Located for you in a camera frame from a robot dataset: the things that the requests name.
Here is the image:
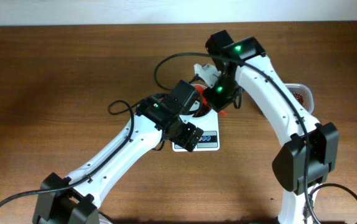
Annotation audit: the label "red measuring scoop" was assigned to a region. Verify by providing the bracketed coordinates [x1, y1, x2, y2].
[194, 85, 215, 111]

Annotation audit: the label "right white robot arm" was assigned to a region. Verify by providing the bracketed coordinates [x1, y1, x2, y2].
[203, 30, 339, 223]

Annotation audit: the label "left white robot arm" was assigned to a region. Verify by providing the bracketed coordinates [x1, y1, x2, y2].
[32, 80, 203, 223]

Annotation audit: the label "grey-white bowl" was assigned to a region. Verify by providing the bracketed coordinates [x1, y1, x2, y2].
[190, 97, 216, 123]

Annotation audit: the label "beans in bowl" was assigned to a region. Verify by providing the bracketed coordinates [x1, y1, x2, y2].
[193, 105, 211, 118]

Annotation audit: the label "white kitchen scale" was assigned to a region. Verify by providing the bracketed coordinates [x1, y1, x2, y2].
[189, 112, 220, 152]

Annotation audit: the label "red adzuki beans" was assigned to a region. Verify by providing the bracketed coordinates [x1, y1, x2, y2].
[292, 92, 304, 106]

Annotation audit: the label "clear plastic container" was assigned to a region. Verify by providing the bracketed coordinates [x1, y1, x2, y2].
[285, 83, 314, 114]

